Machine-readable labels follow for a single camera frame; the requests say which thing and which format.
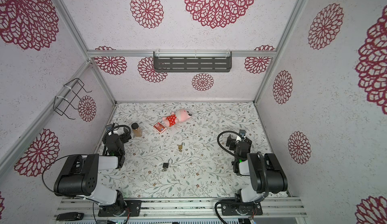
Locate black padlock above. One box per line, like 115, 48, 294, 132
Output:
162, 159, 173, 172

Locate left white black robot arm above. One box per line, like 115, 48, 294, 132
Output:
44, 123, 132, 217

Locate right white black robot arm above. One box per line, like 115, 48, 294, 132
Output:
214, 130, 288, 224

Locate brown spice jar black lid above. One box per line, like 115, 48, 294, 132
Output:
131, 123, 142, 137

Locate red playing card box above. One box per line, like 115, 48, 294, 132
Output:
153, 122, 167, 134

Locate pink plush pig toy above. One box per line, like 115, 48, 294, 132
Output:
162, 109, 192, 127

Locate black remote device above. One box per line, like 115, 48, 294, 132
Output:
56, 212, 84, 221

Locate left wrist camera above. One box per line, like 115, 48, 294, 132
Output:
105, 123, 115, 131

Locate black wire wall rack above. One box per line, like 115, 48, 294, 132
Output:
52, 78, 92, 120

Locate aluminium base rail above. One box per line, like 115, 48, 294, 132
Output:
54, 196, 309, 224

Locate grey wall shelf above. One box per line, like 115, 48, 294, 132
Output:
153, 51, 232, 73

